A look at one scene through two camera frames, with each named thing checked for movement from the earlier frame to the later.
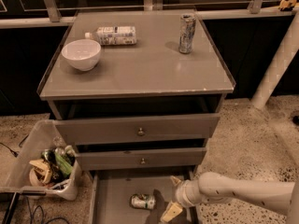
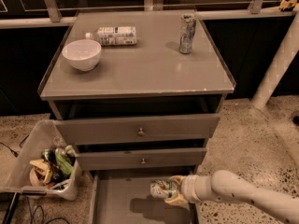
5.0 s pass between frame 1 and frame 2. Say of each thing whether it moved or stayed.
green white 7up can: moved
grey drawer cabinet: stayed
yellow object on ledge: stayed
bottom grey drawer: stayed
